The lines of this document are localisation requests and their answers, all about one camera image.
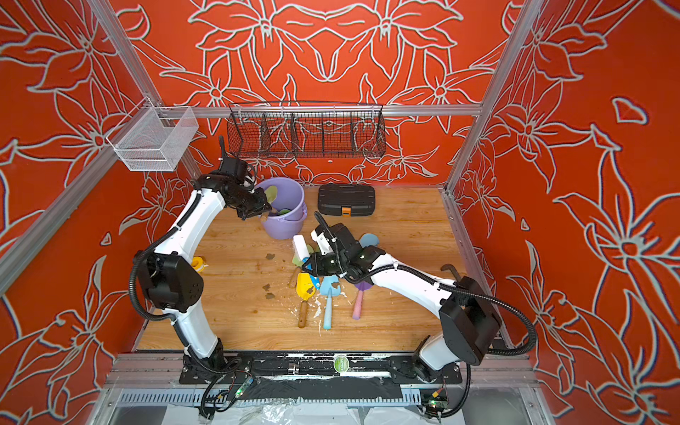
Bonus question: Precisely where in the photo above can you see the green square spade front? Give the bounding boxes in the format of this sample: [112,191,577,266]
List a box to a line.
[264,185,278,205]

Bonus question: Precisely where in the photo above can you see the pale green trowel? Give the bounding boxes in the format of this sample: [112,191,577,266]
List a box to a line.
[287,253,305,289]

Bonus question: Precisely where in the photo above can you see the yellow square spade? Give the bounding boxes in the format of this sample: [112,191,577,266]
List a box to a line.
[296,273,316,329]

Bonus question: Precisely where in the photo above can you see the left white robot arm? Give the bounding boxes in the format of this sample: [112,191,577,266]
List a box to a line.
[129,156,271,375]

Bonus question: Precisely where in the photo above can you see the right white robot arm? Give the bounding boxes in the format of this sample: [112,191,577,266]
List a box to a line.
[293,212,538,375]

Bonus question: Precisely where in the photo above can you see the light blue trowel back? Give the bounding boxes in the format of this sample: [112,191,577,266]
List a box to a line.
[359,233,379,248]

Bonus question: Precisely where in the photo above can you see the light blue trowel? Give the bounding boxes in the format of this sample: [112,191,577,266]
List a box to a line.
[320,276,341,330]
[359,233,379,248]

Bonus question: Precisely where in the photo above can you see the light blue trowel front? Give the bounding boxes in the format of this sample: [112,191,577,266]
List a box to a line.
[320,276,341,330]

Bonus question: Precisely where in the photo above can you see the purple plastic bucket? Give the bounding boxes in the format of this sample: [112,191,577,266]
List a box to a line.
[257,177,308,240]

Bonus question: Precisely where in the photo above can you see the black plastic tool case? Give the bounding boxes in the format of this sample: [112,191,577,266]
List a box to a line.
[317,183,376,217]

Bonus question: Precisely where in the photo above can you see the yellow tape roll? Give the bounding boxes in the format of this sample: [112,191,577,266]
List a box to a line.
[191,256,207,274]

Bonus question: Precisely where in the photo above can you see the black hex key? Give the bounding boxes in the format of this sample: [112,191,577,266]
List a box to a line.
[440,263,462,282]

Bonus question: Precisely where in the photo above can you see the green round sticker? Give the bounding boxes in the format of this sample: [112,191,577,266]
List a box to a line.
[333,354,350,374]

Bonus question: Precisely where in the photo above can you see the purple trowel pink handle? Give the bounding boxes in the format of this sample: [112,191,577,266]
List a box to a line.
[352,281,373,321]

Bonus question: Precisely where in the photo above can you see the black wire wall basket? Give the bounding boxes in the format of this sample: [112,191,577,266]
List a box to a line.
[219,102,387,159]

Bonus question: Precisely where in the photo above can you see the white wire mesh basket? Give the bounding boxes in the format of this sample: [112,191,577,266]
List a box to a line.
[104,97,199,177]

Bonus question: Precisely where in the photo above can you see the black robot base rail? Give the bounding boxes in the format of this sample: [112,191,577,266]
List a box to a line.
[180,350,463,402]

